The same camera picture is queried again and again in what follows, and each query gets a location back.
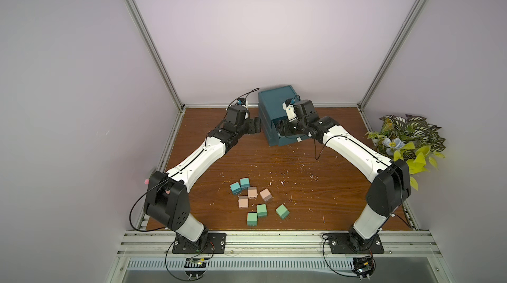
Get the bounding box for green plug bottom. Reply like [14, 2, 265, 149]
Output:
[246, 213, 257, 227]

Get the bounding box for circuit board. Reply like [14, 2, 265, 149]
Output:
[184, 258, 208, 281]
[352, 256, 376, 280]

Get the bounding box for teal drawer cabinet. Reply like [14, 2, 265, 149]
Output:
[258, 85, 308, 147]

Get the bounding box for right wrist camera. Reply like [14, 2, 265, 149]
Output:
[283, 98, 300, 122]

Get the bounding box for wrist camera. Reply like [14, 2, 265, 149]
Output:
[236, 97, 249, 109]
[283, 98, 300, 122]

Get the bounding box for green plug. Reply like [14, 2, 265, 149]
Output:
[246, 213, 257, 227]
[256, 204, 268, 218]
[275, 205, 290, 220]

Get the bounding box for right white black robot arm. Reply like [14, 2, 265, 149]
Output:
[277, 98, 411, 251]

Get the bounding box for teal plug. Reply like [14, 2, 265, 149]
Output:
[240, 177, 250, 190]
[230, 182, 242, 195]

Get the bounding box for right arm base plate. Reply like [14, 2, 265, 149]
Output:
[327, 232, 385, 255]

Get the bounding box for green plug middle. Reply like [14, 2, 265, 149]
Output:
[256, 204, 268, 218]

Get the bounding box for artificial potted plant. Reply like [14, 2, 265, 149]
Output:
[366, 114, 446, 190]

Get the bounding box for right circuit board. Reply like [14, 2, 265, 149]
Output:
[352, 256, 376, 280]

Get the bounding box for green plug right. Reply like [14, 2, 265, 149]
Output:
[275, 205, 290, 220]

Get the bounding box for pink plug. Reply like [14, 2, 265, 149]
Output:
[260, 189, 273, 202]
[238, 196, 249, 209]
[248, 187, 258, 199]

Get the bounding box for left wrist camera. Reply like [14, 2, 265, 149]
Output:
[236, 97, 249, 109]

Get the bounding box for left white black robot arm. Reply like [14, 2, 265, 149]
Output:
[143, 104, 261, 249]

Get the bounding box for aluminium front rail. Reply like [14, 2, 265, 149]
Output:
[116, 230, 442, 257]

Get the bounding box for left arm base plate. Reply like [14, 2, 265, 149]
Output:
[172, 232, 227, 255]

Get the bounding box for left circuit board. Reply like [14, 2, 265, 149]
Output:
[184, 258, 208, 281]

